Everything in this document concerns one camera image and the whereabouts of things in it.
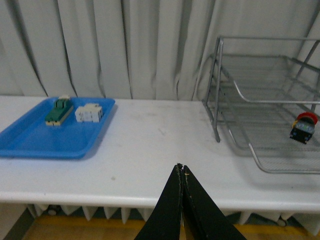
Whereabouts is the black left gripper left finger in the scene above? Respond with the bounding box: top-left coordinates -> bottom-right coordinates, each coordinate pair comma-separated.
135,163 -> 184,240

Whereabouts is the silver wire mesh rack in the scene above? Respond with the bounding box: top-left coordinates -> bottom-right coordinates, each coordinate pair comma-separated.
202,35 -> 320,174

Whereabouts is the white circuit breaker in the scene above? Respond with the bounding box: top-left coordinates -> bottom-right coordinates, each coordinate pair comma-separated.
74,103 -> 103,123

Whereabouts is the blue plastic tray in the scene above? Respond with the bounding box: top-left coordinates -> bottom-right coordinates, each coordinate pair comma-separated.
0,97 -> 116,159

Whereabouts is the green knife switch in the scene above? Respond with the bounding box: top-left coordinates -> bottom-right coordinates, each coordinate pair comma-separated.
44,95 -> 74,126

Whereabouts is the white curtain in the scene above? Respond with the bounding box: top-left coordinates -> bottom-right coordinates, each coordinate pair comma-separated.
0,0 -> 320,101

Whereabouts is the red emergency stop button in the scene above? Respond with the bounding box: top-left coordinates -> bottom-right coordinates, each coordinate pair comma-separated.
289,111 -> 318,145

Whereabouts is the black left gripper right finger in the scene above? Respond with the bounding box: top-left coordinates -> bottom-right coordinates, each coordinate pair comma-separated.
181,164 -> 250,240

